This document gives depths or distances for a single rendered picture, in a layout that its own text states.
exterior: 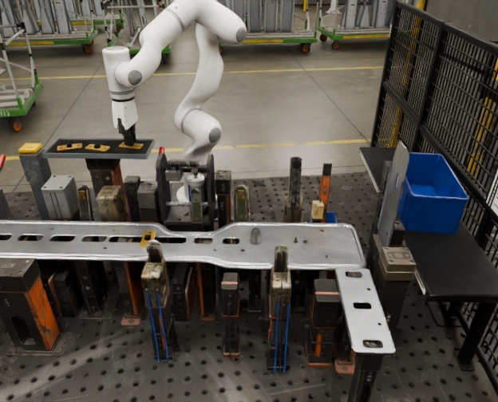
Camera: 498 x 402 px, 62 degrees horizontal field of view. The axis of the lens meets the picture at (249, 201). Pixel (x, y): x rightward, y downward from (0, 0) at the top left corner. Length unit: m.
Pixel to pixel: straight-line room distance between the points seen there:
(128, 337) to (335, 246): 0.73
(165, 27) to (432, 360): 1.37
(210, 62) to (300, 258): 0.85
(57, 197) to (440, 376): 1.32
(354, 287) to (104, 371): 0.79
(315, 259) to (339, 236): 0.15
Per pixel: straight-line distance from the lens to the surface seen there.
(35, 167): 1.72
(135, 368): 1.41
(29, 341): 1.53
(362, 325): 1.11
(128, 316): 1.53
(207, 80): 1.70
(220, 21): 1.62
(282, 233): 1.35
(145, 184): 1.50
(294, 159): 1.35
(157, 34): 1.52
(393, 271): 1.22
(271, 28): 8.44
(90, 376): 1.43
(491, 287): 1.29
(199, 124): 1.69
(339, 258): 1.28
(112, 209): 1.47
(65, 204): 1.52
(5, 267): 1.36
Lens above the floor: 1.81
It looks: 32 degrees down
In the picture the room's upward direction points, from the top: straight up
